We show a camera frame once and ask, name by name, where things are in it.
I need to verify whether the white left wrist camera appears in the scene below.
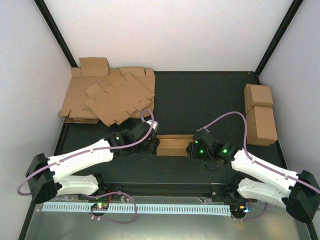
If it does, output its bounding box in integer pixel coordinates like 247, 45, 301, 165
147, 119, 159, 132

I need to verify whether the folded cardboard box front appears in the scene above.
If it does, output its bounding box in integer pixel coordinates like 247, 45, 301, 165
246, 106, 278, 147

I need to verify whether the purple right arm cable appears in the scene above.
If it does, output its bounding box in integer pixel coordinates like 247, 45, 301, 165
196, 111, 320, 221

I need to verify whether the loose top cardboard blank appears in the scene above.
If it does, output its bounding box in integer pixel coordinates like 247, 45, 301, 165
84, 70, 155, 127

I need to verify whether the small folded cardboard box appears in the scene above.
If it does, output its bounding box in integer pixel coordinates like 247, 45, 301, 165
79, 57, 110, 77

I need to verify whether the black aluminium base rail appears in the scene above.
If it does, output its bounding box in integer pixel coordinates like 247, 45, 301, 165
104, 182, 234, 201

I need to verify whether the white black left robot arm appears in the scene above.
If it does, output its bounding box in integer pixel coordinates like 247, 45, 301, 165
25, 120, 159, 204

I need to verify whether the black right corner frame post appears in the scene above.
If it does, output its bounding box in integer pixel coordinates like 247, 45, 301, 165
254, 0, 304, 77

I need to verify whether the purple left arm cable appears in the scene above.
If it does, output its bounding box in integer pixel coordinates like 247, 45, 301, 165
16, 108, 155, 196

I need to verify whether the metal base plate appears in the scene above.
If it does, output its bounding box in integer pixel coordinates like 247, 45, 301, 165
25, 197, 311, 240

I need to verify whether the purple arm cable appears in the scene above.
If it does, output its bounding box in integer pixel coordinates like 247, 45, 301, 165
16, 108, 155, 196
196, 111, 320, 221

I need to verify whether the stack of flat cardboard blanks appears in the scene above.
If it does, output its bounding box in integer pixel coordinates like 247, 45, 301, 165
58, 67, 156, 126

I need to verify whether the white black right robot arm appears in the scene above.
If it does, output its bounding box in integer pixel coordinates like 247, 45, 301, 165
186, 129, 320, 224

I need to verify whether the black corner frame post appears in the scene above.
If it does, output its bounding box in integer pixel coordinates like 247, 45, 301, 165
34, 0, 78, 68
254, 0, 304, 77

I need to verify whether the black left corner frame post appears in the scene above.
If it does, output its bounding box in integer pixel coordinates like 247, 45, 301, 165
34, 0, 78, 68

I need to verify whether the light blue slotted cable duct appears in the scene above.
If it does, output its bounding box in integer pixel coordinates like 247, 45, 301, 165
41, 202, 231, 217

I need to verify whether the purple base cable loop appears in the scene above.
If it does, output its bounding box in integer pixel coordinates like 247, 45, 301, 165
87, 191, 139, 225

